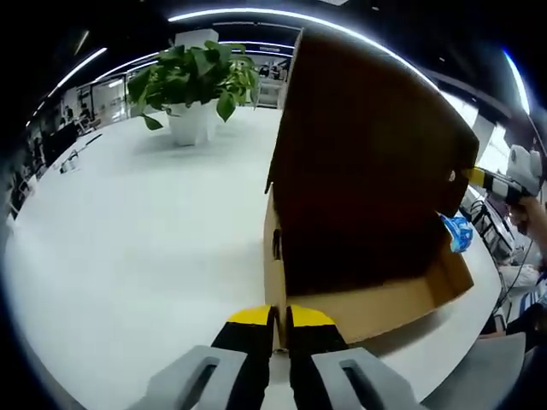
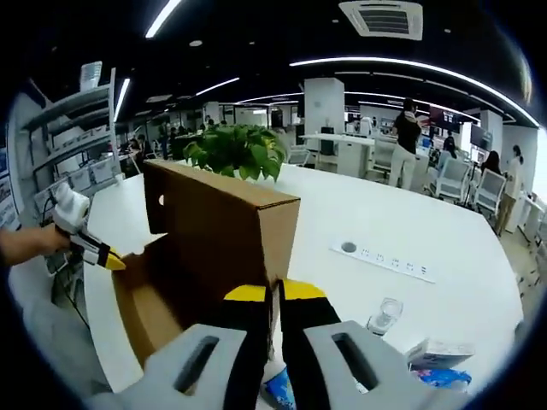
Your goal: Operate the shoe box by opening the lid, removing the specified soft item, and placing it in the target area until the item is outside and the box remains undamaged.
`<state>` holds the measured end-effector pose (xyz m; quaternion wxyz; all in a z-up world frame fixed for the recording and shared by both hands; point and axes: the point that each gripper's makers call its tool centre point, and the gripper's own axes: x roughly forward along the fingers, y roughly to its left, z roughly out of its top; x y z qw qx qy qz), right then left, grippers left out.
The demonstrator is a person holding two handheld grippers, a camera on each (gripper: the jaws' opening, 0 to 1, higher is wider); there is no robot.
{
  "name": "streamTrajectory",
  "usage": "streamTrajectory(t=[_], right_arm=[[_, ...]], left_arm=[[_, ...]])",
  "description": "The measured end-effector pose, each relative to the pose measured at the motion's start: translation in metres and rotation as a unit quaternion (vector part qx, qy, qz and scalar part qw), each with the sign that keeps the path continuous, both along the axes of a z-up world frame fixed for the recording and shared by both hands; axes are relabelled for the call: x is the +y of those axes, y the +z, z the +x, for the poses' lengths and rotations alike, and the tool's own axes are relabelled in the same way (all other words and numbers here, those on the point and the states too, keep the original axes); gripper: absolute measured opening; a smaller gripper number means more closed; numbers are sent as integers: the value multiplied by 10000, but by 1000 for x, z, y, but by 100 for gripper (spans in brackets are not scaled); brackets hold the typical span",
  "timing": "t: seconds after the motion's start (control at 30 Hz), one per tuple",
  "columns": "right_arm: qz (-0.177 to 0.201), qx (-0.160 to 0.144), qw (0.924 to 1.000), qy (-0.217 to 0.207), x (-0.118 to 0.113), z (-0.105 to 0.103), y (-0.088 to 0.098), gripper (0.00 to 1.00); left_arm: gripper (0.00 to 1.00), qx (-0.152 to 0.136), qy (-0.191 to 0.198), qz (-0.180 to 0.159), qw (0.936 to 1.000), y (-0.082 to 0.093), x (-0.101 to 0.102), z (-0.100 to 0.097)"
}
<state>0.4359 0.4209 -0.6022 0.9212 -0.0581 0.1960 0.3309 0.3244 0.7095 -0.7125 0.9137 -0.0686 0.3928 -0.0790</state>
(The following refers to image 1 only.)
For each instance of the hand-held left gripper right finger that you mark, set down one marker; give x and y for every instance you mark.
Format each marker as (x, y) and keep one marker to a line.
(312, 350)

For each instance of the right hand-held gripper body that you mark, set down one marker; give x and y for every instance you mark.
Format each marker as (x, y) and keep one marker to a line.
(523, 168)

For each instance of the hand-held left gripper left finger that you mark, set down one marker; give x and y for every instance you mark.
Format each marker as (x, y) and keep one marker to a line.
(248, 350)

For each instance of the blue flowered tissue pack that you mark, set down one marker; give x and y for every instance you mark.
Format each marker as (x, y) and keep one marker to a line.
(459, 232)

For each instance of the brown cardboard shoe box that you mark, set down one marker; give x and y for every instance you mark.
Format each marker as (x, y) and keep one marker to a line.
(363, 171)

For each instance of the person's right hand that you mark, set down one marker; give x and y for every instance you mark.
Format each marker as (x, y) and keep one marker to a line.
(527, 215)

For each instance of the small white black gadget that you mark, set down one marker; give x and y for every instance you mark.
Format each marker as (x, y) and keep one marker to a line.
(70, 164)

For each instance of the black pen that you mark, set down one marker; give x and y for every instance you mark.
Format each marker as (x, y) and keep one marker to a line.
(94, 141)

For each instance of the green potted plant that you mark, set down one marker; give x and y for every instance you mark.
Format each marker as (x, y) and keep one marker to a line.
(188, 77)

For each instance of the white square pillar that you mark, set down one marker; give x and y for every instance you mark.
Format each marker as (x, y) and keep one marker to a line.
(192, 37)

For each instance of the long ceiling light strip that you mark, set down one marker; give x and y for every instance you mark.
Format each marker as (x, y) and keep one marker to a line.
(192, 15)

